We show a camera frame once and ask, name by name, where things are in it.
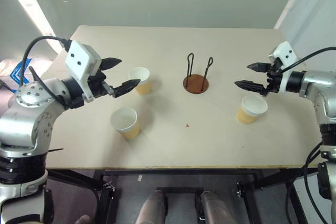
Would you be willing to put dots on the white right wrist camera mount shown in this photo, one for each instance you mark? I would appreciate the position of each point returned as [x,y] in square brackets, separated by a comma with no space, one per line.
[284,52]

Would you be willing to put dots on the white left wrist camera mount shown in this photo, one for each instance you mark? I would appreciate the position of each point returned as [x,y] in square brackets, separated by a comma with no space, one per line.
[78,57]

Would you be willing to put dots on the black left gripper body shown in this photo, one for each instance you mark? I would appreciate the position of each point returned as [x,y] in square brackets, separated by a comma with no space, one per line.
[97,87]

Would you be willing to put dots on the tan paper cup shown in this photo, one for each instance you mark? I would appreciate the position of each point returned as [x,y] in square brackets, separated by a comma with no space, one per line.
[130,132]
[144,87]
[245,117]

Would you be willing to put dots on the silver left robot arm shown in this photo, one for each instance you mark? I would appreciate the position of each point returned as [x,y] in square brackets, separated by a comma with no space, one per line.
[23,121]

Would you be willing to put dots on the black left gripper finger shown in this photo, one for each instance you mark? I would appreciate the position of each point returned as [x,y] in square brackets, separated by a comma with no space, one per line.
[126,86]
[110,62]

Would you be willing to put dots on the black metal table frame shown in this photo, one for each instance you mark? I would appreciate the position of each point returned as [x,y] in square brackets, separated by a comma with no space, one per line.
[181,174]

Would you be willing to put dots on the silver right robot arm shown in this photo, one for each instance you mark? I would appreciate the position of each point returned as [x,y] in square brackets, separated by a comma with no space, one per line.
[320,87]

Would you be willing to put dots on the blue and white sign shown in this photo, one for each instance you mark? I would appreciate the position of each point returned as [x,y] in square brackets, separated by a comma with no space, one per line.
[17,73]

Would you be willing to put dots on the small white tag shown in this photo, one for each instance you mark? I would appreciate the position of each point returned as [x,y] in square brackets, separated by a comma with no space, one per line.
[139,178]

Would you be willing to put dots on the dark rounded grey shape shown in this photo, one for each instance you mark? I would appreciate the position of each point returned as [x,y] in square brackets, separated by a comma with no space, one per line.
[152,208]
[215,208]

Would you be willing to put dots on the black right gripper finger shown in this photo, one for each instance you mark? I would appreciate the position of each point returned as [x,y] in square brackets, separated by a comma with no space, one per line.
[250,86]
[260,67]

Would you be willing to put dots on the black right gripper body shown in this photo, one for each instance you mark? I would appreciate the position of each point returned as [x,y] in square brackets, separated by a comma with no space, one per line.
[273,82]

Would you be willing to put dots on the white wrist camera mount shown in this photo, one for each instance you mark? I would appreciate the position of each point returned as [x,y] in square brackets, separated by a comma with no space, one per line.
[78,57]
[284,52]

